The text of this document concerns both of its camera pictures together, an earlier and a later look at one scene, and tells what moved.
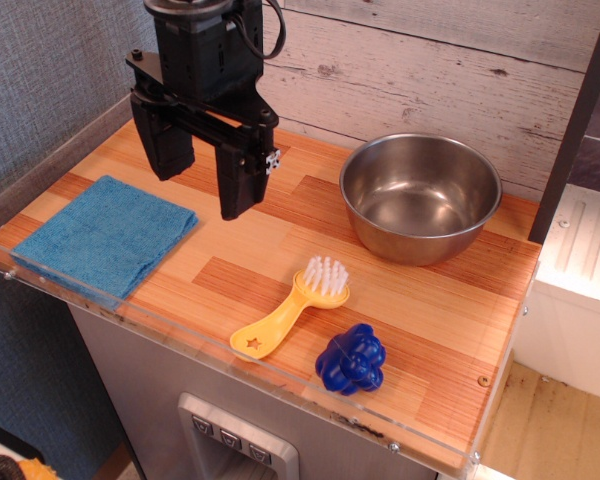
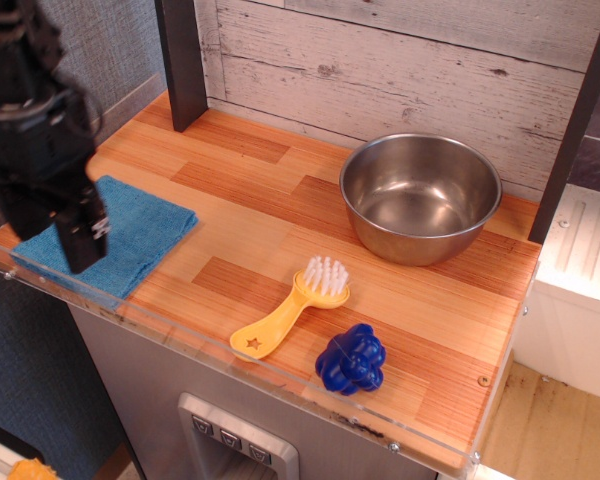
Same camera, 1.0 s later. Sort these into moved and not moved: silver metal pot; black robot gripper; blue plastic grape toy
Moved: black robot gripper
Not moved: silver metal pot; blue plastic grape toy
